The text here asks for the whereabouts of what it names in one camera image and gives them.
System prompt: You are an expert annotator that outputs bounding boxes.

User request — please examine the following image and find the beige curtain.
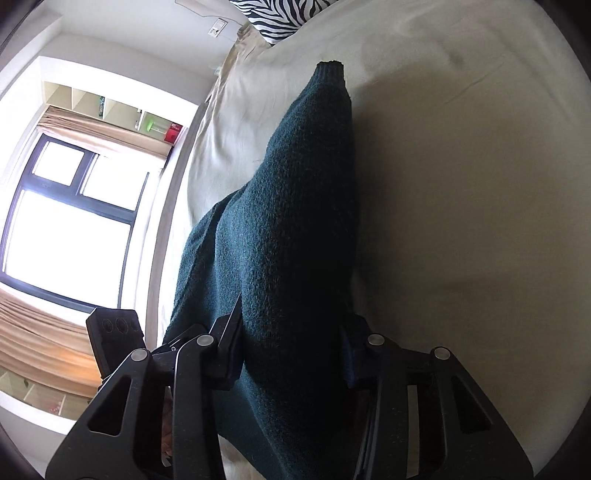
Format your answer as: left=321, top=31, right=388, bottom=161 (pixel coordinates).
left=0, top=288, right=102, bottom=398

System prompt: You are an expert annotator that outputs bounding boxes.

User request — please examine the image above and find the bed with cream sheet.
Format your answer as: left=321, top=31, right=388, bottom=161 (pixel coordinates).
left=161, top=0, right=585, bottom=480

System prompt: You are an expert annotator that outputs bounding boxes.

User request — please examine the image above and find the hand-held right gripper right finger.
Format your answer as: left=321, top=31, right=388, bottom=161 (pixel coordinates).
left=339, top=314, right=534, bottom=480

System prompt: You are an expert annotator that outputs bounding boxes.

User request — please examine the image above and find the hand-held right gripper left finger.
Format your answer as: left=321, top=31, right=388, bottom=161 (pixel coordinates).
left=45, top=295, right=245, bottom=480

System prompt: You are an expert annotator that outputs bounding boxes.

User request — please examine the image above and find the zebra print pillow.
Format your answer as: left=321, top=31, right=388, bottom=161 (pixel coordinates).
left=233, top=0, right=340, bottom=45

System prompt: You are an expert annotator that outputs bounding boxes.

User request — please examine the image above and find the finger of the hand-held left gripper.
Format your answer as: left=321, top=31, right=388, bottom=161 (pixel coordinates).
left=151, top=323, right=211, bottom=358

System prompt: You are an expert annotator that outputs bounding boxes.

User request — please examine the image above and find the low cream shelf unit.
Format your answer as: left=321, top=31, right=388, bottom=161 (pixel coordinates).
left=0, top=369, right=90, bottom=423

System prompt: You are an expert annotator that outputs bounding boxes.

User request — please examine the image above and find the cream wall shelf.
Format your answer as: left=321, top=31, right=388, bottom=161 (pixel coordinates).
left=42, top=80, right=185, bottom=144

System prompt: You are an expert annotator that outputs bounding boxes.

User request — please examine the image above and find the dark teal knit sweater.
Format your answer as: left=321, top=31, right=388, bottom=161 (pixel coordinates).
left=164, top=60, right=370, bottom=480

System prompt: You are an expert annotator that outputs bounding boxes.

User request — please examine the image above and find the black framed window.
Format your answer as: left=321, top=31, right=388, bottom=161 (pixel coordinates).
left=0, top=135, right=151, bottom=309

